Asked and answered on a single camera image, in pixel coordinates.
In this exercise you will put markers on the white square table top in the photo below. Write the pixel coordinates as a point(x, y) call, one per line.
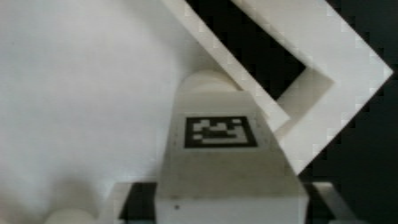
point(96, 55)

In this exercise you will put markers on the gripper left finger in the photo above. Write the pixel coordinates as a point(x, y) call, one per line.
point(128, 207)

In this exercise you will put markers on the white right fence bar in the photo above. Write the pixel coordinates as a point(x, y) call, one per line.
point(334, 86)

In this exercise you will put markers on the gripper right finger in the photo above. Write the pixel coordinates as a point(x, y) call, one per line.
point(329, 210)

